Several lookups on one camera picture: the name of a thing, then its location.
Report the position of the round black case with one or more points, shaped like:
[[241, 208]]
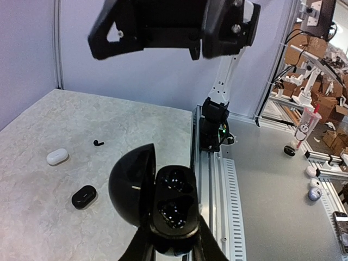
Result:
[[162, 202]]

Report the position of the white earbud charging case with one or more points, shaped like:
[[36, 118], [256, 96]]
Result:
[[57, 157]]

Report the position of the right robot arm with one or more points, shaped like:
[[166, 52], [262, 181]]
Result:
[[220, 92]]

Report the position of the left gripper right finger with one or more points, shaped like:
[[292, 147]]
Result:
[[206, 247]]

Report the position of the black earbud charging case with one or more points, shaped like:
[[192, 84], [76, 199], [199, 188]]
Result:
[[84, 197]]

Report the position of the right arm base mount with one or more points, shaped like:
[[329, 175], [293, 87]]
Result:
[[213, 126]]

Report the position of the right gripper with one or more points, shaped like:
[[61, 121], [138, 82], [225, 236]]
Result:
[[206, 28]]

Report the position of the cardboard boxes pile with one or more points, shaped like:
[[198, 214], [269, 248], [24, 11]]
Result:
[[315, 81]]

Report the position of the black stem earbud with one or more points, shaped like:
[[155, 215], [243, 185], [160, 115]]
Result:
[[97, 143]]

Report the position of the bubble tea cup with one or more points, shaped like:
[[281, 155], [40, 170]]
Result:
[[308, 121]]

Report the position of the aluminium front rail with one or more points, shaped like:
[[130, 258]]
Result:
[[218, 193]]

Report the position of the left frame post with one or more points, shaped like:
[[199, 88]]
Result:
[[56, 43]]

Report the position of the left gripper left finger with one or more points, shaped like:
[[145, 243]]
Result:
[[140, 248]]

